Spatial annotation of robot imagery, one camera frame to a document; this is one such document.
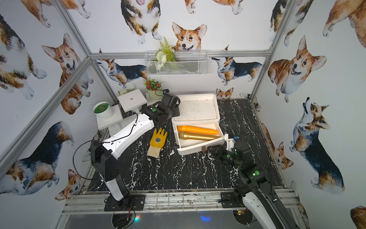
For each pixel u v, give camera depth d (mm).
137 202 735
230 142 680
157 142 949
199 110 836
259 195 495
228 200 735
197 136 782
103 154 445
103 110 848
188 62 924
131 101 918
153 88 943
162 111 596
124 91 1066
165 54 815
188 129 799
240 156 551
